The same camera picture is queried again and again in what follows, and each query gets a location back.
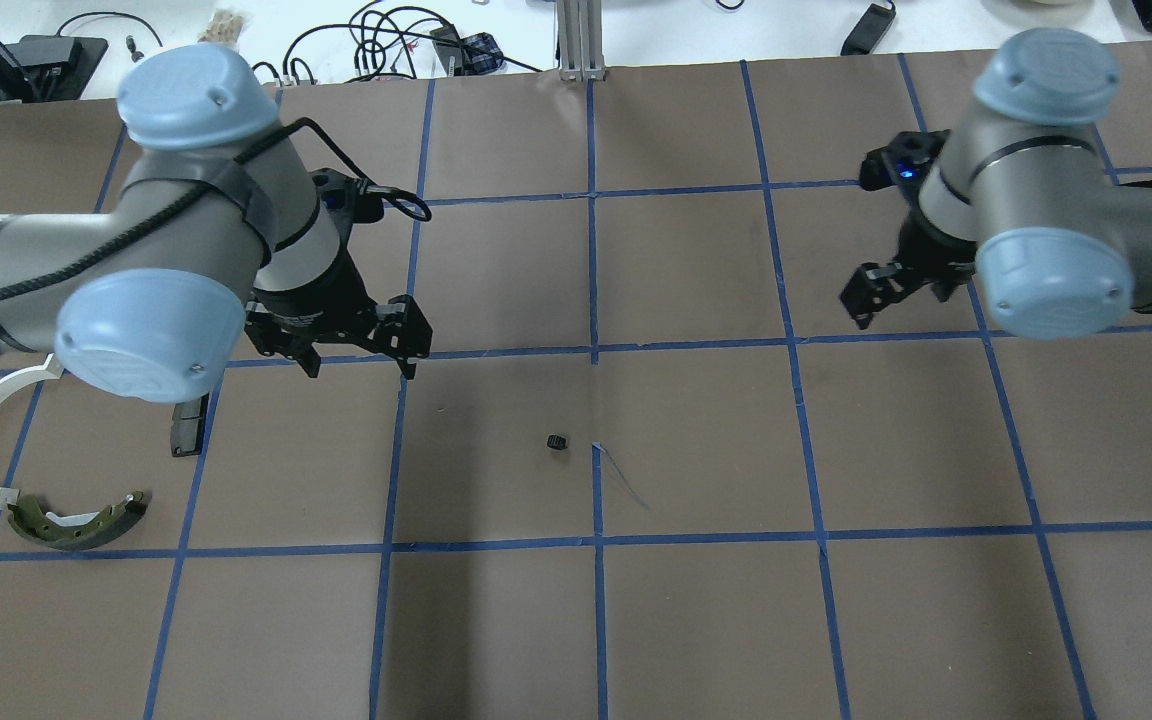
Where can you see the aluminium frame post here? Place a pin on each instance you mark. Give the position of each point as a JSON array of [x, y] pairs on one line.
[[580, 51]]

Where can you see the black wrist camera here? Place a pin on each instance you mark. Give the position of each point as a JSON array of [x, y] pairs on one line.
[[347, 200]]

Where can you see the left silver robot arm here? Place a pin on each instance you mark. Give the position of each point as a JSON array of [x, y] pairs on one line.
[[232, 222]]

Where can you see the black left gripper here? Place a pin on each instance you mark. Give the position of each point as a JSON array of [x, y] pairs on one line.
[[313, 296]]

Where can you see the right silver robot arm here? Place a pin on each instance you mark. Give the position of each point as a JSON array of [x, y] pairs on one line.
[[781, 208]]

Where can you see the black power adapter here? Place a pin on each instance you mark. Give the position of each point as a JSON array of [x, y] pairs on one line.
[[870, 29]]

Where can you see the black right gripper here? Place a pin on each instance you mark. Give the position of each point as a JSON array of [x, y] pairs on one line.
[[922, 251]]

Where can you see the dark grey brake pad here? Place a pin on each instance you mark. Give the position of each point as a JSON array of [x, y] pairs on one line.
[[189, 426]]

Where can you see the olive metal brake shoe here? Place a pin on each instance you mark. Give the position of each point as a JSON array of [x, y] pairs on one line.
[[33, 522]]

